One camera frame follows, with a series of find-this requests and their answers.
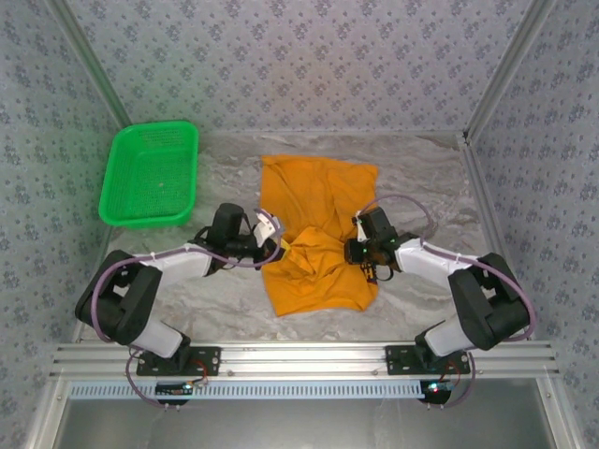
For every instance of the orange printed t-shirt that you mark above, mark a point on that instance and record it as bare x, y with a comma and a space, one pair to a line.
318, 206

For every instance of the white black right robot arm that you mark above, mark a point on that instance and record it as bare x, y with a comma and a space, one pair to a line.
486, 304

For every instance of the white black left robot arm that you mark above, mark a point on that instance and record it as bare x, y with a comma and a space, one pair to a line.
140, 299

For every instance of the green plastic basket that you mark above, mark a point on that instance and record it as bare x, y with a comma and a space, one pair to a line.
150, 182

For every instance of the aluminium table edge strip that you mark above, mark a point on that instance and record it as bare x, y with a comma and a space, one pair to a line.
327, 133

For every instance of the right small circuit board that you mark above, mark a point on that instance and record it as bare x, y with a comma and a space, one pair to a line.
435, 390

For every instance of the small circuit board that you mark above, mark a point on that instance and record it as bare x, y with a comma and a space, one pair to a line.
435, 390
173, 389

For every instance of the grey metal panel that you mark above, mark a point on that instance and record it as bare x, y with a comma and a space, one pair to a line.
304, 425

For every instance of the left small circuit board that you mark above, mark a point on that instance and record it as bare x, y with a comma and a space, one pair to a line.
173, 389

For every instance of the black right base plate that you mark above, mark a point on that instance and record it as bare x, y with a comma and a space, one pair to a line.
395, 360

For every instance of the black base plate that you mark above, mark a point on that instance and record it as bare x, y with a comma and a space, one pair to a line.
395, 360
210, 362

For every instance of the aluminium mounting rail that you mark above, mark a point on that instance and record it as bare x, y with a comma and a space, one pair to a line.
304, 360

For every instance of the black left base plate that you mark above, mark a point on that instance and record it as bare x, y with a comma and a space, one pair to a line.
210, 362

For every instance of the aluminium frame post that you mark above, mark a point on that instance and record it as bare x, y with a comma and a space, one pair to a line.
44, 416
510, 65
89, 61
561, 416

